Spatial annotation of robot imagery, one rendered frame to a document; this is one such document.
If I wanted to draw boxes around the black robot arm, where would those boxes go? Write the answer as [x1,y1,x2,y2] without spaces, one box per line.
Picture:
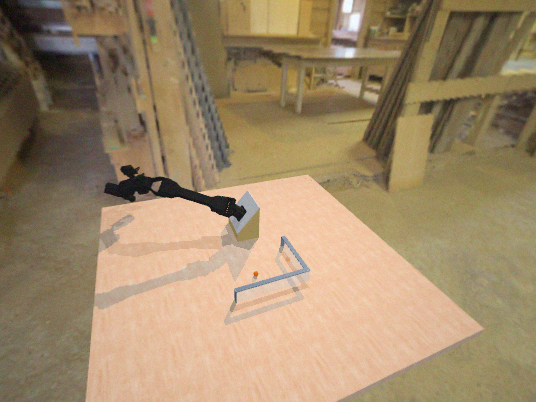
[105,174,247,222]

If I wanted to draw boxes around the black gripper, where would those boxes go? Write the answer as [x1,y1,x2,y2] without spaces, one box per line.
[120,165,150,195]

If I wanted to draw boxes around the low clear corner walls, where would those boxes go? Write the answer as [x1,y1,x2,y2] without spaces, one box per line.
[237,238,310,303]

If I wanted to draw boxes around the light blue flat bar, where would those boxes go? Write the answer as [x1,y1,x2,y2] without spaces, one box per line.
[234,236,311,303]

